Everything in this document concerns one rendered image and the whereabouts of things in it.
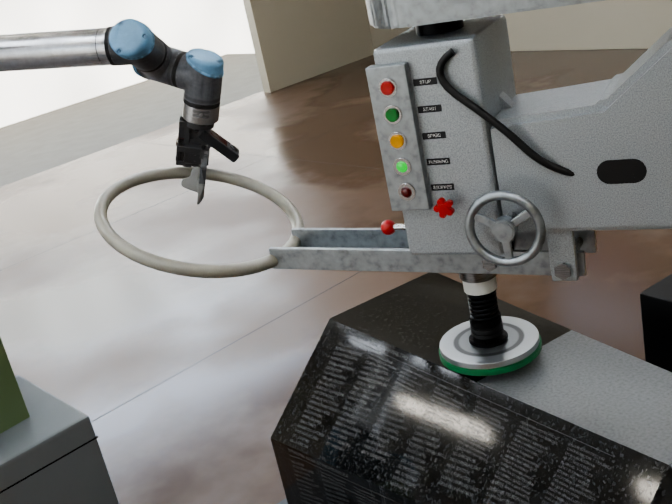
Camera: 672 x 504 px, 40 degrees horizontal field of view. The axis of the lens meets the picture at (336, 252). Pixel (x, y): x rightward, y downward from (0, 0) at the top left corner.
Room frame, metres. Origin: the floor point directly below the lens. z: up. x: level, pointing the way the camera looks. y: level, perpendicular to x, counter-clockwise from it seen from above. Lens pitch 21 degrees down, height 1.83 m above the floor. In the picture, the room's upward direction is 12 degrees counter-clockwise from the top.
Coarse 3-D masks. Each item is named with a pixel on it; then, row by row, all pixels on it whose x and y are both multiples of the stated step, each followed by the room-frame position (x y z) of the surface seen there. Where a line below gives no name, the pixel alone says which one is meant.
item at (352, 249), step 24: (312, 240) 1.99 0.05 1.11; (336, 240) 1.96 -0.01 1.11; (360, 240) 1.93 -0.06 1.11; (384, 240) 1.90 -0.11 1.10; (528, 240) 1.74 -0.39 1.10; (576, 240) 1.67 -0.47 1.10; (288, 264) 1.90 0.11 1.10; (312, 264) 1.87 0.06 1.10; (336, 264) 1.84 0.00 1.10; (360, 264) 1.81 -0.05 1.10; (384, 264) 1.78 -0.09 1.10; (408, 264) 1.76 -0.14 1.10; (432, 264) 1.73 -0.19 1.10; (456, 264) 1.71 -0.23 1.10; (480, 264) 1.68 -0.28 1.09; (528, 264) 1.63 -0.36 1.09
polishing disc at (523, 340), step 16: (512, 320) 1.81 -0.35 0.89; (448, 336) 1.80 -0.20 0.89; (464, 336) 1.78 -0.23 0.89; (512, 336) 1.74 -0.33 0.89; (528, 336) 1.72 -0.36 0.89; (448, 352) 1.73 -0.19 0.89; (464, 352) 1.71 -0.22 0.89; (480, 352) 1.70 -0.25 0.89; (496, 352) 1.68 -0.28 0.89; (512, 352) 1.67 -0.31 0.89; (528, 352) 1.66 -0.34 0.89; (480, 368) 1.65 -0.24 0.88
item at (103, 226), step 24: (168, 168) 2.27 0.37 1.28; (120, 192) 2.15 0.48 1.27; (264, 192) 2.23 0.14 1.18; (96, 216) 2.00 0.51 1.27; (288, 216) 2.13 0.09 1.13; (120, 240) 1.90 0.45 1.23; (288, 240) 1.99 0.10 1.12; (144, 264) 1.85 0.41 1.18; (168, 264) 1.84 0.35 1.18; (192, 264) 1.84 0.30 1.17; (216, 264) 1.85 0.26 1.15; (240, 264) 1.86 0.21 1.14; (264, 264) 1.88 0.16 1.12
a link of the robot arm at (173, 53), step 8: (168, 48) 2.24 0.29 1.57; (168, 56) 2.23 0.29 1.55; (176, 56) 2.25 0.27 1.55; (168, 64) 2.24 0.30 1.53; (176, 64) 2.23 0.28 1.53; (136, 72) 2.28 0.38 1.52; (144, 72) 2.22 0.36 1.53; (152, 72) 2.22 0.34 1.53; (160, 72) 2.23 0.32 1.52; (168, 72) 2.24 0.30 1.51; (160, 80) 2.26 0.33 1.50; (168, 80) 2.24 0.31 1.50
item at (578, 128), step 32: (640, 64) 1.53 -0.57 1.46; (544, 96) 1.69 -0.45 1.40; (576, 96) 1.63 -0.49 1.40; (608, 96) 1.53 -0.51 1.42; (640, 96) 1.48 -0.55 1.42; (512, 128) 1.59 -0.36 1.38; (544, 128) 1.56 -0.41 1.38; (576, 128) 1.54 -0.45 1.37; (608, 128) 1.51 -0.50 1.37; (640, 128) 1.48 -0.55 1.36; (512, 160) 1.60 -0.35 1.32; (544, 160) 1.55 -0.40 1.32; (576, 160) 1.54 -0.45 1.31; (608, 160) 1.51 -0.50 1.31; (640, 160) 1.49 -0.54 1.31; (544, 192) 1.57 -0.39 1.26; (576, 192) 1.54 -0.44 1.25; (608, 192) 1.52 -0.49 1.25; (640, 192) 1.49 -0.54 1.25; (576, 224) 1.55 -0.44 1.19; (608, 224) 1.52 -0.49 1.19; (640, 224) 1.49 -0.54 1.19; (576, 256) 1.57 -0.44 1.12
